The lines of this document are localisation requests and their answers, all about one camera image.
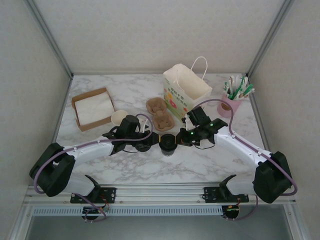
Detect white paper napkins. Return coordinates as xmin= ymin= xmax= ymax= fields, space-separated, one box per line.
xmin=74 ymin=91 xmax=116 ymax=126

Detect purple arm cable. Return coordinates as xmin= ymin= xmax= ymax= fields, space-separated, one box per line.
xmin=33 ymin=113 xmax=153 ymax=223
xmin=192 ymin=98 xmax=300 ymax=222

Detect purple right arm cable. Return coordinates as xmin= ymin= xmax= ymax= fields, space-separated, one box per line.
xmin=192 ymin=98 xmax=300 ymax=222

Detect small controller board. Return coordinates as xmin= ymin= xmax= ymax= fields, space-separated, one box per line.
xmin=82 ymin=206 xmax=105 ymax=216
xmin=223 ymin=205 xmax=241 ymax=219

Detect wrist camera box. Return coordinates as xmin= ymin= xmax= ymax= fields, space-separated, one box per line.
xmin=181 ymin=113 xmax=192 ymax=130
xmin=138 ymin=118 xmax=154 ymax=133

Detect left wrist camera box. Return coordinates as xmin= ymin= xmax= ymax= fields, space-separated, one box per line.
xmin=138 ymin=118 xmax=154 ymax=133

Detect aluminium frame post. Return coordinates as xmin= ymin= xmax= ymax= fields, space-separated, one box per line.
xmin=246 ymin=0 xmax=296 ymax=77
xmin=23 ymin=0 xmax=74 ymax=79

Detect white slotted cable duct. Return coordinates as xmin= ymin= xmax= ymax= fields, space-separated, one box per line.
xmin=32 ymin=206 xmax=223 ymax=216

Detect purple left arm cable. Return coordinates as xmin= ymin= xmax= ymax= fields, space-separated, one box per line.
xmin=33 ymin=113 xmax=153 ymax=223

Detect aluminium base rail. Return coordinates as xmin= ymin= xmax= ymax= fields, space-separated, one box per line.
xmin=23 ymin=183 xmax=298 ymax=207

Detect stack of paper cups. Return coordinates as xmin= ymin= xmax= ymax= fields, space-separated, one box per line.
xmin=111 ymin=110 xmax=128 ymax=126

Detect white paper takeout bag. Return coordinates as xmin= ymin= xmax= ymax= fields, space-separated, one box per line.
xmin=162 ymin=56 xmax=213 ymax=121

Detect brown cardboard napkin box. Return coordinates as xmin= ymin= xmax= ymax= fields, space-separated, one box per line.
xmin=71 ymin=87 xmax=119 ymax=132

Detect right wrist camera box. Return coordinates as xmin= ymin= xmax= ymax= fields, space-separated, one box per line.
xmin=181 ymin=113 xmax=192 ymax=130

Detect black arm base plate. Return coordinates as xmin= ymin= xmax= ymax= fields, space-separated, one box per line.
xmin=202 ymin=186 xmax=250 ymax=204
xmin=69 ymin=187 xmax=118 ymax=205

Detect thin aluminium table rail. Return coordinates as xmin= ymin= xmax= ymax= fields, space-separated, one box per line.
xmin=71 ymin=72 xmax=248 ymax=76

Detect brown pulp cup carrier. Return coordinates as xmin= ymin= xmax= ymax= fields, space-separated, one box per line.
xmin=145 ymin=97 xmax=175 ymax=131

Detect stack of black lids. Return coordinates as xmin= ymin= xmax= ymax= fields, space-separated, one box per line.
xmin=134 ymin=143 xmax=152 ymax=153

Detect pink straw holder cup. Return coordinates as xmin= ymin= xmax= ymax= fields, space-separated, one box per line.
xmin=216 ymin=93 xmax=243 ymax=118

